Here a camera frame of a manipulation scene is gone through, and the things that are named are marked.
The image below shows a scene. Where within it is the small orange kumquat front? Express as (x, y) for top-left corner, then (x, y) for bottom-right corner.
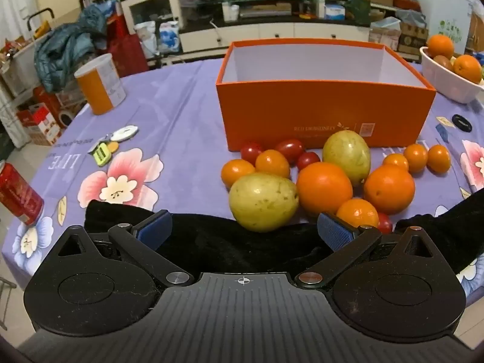
(336, 198), (379, 228)

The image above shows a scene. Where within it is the red cherry tomato front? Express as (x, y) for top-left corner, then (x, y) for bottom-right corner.
(377, 212), (393, 234)

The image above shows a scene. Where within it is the red cherry tomato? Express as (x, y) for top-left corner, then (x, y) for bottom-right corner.
(275, 139), (305, 165)
(296, 152), (321, 171)
(377, 212), (393, 234)
(240, 142), (264, 165)

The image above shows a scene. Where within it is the large orange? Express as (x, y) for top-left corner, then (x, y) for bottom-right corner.
(296, 162), (353, 215)
(363, 165), (415, 215)

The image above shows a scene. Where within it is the purple floral tablecloth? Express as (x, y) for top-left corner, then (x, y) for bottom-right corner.
(2, 59), (483, 302)

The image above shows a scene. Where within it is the red soda can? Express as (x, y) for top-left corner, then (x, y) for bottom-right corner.
(0, 160), (44, 226)

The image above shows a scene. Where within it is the orange cardboard box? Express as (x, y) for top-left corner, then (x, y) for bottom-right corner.
(216, 38), (437, 151)

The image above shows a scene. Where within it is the white plastic basket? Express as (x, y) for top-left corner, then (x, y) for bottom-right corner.
(419, 47), (483, 104)

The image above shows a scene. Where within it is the blue jacket pile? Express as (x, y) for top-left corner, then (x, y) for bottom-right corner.
(34, 4), (107, 93)

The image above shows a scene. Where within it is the white tv cabinet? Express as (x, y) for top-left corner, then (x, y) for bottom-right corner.
(180, 22), (370, 53)

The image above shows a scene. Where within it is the orange in basket front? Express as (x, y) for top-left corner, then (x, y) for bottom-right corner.
(453, 55), (482, 84)

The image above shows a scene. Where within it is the orange in basket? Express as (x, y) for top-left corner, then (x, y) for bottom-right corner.
(453, 55), (482, 84)
(427, 34), (454, 60)

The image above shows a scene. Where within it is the orange in basket back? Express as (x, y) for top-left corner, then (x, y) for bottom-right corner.
(427, 34), (454, 60)

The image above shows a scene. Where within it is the white small cabinet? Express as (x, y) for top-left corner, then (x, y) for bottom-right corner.
(121, 0), (185, 34)

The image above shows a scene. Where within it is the white freezer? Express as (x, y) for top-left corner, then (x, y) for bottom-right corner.
(418, 0), (473, 54)

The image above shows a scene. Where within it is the black rubber ring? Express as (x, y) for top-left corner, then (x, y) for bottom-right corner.
(451, 113), (473, 134)

